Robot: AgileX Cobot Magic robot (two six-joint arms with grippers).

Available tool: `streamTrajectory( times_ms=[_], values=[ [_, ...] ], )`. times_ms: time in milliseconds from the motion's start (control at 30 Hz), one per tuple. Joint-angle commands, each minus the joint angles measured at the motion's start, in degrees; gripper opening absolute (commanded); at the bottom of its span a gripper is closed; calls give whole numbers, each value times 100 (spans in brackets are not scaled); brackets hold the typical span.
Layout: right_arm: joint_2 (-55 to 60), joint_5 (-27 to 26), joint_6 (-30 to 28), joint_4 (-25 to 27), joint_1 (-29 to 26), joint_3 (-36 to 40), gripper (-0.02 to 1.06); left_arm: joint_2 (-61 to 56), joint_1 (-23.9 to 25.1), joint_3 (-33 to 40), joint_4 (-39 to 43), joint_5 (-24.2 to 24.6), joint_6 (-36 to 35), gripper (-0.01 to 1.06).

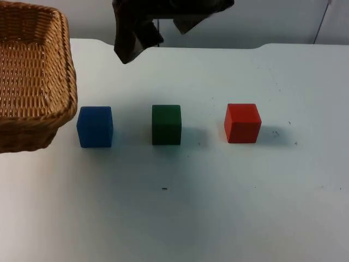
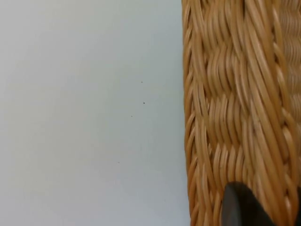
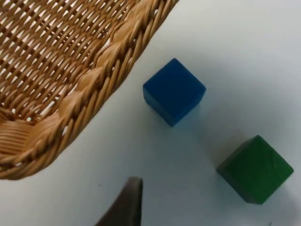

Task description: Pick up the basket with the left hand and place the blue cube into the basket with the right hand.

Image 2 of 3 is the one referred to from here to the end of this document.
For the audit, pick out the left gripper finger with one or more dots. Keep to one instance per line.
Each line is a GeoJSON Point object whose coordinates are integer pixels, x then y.
{"type": "Point", "coordinates": [242, 207]}

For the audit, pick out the pale brown wicker basket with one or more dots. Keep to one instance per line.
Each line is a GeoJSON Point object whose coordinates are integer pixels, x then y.
{"type": "Point", "coordinates": [235, 94]}

